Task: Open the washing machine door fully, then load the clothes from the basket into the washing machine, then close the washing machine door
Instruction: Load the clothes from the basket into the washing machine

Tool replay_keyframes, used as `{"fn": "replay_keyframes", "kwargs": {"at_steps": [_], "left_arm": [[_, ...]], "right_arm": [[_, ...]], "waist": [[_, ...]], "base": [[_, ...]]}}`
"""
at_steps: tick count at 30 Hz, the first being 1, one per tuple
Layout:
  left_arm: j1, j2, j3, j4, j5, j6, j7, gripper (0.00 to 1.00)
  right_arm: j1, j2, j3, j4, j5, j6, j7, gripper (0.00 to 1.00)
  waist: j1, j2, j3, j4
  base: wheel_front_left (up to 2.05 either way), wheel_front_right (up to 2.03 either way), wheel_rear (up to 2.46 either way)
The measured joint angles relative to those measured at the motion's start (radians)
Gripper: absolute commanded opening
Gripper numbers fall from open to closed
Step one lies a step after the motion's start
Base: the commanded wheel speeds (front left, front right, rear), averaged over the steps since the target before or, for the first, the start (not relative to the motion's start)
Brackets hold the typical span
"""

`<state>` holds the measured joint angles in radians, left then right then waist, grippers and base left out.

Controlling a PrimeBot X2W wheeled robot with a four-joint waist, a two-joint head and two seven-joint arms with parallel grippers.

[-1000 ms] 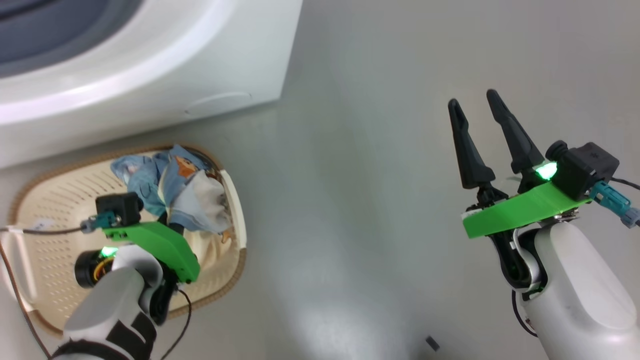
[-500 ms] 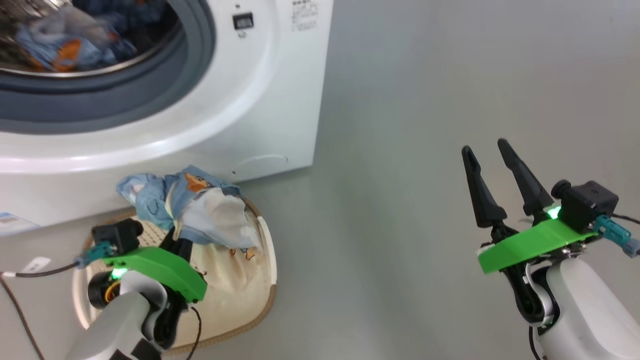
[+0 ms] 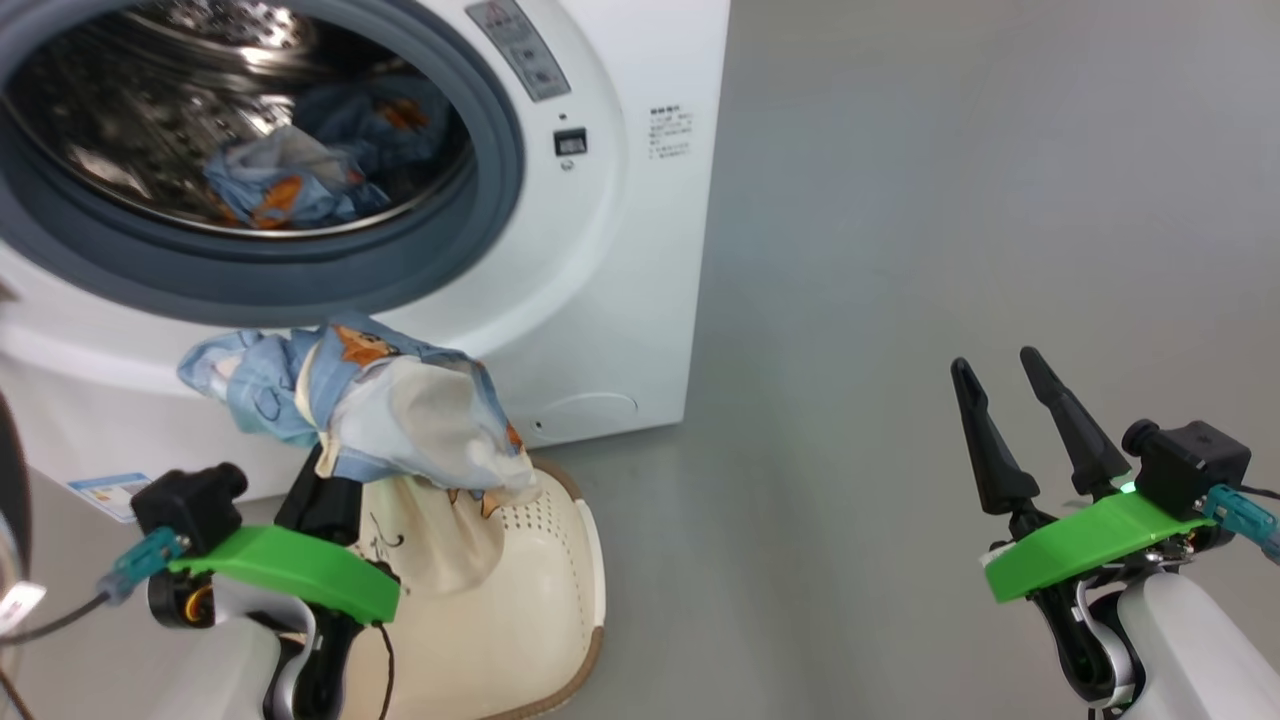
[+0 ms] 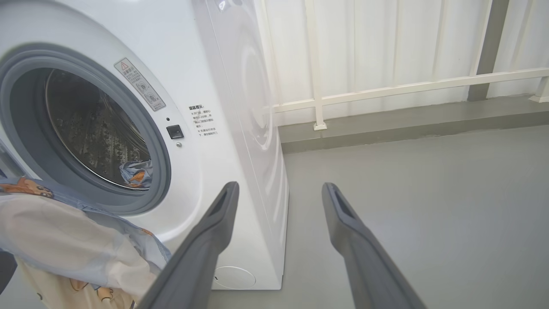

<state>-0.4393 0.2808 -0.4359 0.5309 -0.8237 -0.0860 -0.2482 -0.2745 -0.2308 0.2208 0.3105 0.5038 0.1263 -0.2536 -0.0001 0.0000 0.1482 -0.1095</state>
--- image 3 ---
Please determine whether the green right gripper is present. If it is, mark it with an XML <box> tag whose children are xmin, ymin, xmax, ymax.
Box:
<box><xmin>950</xmin><ymin>346</ymin><xmax>1236</xmax><ymax>706</ymax></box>

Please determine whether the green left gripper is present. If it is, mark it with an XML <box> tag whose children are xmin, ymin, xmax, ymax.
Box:
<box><xmin>148</xmin><ymin>445</ymin><xmax>401</xmax><ymax>720</ymax></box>

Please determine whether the blue and cream garment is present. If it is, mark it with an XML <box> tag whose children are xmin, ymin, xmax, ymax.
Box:
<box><xmin>178</xmin><ymin>312</ymin><xmax>541</xmax><ymax>601</ymax></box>

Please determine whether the black washer door glass bowl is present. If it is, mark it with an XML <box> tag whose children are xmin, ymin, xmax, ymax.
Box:
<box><xmin>0</xmin><ymin>390</ymin><xmax>33</xmax><ymax>591</ymax></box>

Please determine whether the blue orange patterned garment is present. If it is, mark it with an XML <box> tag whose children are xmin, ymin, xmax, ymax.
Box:
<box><xmin>205</xmin><ymin>85</ymin><xmax>456</xmax><ymax>231</ymax></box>

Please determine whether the white front-load washing machine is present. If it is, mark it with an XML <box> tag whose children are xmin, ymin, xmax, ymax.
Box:
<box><xmin>0</xmin><ymin>0</ymin><xmax>731</xmax><ymax>501</ymax></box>

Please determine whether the blue energy label sticker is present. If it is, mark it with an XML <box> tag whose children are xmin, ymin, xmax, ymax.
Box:
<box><xmin>68</xmin><ymin>472</ymin><xmax>151</xmax><ymax>523</ymax></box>

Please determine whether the cream perforated laundry basket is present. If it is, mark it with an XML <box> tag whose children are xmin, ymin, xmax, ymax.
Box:
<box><xmin>340</xmin><ymin>455</ymin><xmax>607</xmax><ymax>720</ymax></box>

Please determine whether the round white filter cover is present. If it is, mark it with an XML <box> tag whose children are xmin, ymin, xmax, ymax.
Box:
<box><xmin>530</xmin><ymin>392</ymin><xmax>639</xmax><ymax>441</ymax></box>

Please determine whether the grey warning sticker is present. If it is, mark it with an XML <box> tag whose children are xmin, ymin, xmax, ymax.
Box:
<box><xmin>466</xmin><ymin>0</ymin><xmax>571</xmax><ymax>103</ymax></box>

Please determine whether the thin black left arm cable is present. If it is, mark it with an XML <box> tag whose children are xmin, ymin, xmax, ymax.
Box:
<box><xmin>370</xmin><ymin>620</ymin><xmax>397</xmax><ymax>720</ymax></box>

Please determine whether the teal left camera cable plug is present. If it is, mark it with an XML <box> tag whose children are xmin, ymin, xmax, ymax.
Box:
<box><xmin>100</xmin><ymin>528</ymin><xmax>188</xmax><ymax>603</ymax></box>

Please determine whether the teal camera cable plug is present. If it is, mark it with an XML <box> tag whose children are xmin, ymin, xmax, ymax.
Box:
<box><xmin>100</xmin><ymin>528</ymin><xmax>188</xmax><ymax>603</ymax></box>
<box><xmin>1203</xmin><ymin>485</ymin><xmax>1280</xmax><ymax>561</ymax></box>

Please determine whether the teal right camera cable plug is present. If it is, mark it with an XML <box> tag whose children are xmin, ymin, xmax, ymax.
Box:
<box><xmin>1203</xmin><ymin>485</ymin><xmax>1280</xmax><ymax>561</ymax></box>

